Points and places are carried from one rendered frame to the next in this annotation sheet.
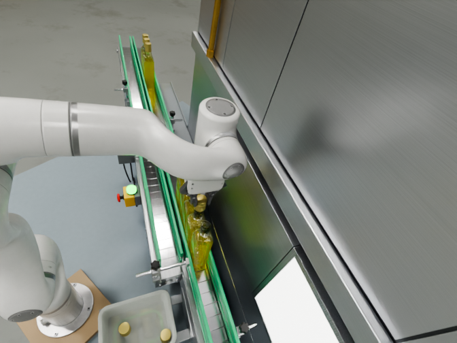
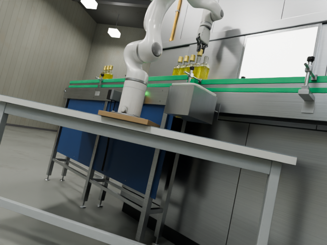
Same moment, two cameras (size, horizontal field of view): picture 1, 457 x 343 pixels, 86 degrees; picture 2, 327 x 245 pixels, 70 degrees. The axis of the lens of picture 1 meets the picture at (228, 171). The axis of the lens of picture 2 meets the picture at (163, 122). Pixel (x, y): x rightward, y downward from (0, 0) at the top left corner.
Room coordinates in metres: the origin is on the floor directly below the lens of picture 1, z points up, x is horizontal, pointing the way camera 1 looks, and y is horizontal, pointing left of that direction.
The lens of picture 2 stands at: (-1.09, 0.54, 0.69)
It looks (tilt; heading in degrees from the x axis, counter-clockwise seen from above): 4 degrees up; 347
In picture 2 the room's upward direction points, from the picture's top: 13 degrees clockwise
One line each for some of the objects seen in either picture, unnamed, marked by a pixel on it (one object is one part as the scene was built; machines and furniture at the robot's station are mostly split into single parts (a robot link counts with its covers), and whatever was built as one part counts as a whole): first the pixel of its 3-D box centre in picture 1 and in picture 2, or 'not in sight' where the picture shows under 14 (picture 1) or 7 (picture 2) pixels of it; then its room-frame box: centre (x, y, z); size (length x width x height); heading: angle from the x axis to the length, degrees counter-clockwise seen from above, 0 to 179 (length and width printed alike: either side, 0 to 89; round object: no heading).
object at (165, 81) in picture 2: (132, 109); (111, 83); (1.05, 0.60, 1.09); 1.75 x 0.01 x 0.08; 32
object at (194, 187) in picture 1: (206, 174); (203, 35); (0.42, 0.05, 1.47); 0.10 x 0.07 x 0.11; 122
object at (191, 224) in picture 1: (194, 232); (194, 78); (0.42, 0.05, 1.16); 0.06 x 0.06 x 0.21; 32
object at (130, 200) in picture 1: (131, 196); not in sight; (0.61, 0.40, 0.96); 0.07 x 0.07 x 0.07; 32
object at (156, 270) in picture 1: (163, 269); (192, 77); (0.29, 0.11, 1.12); 0.17 x 0.03 x 0.12; 122
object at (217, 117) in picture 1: (215, 133); (208, 15); (0.42, 0.05, 1.62); 0.09 x 0.08 x 0.13; 34
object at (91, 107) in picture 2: not in sight; (114, 113); (1.07, 0.51, 0.84); 1.59 x 0.18 x 0.18; 32
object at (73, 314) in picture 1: (59, 302); (132, 100); (0.15, 0.45, 0.87); 0.19 x 0.19 x 0.18
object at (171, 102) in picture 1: (179, 133); not in sight; (1.07, 0.34, 1.01); 0.95 x 0.09 x 0.11; 32
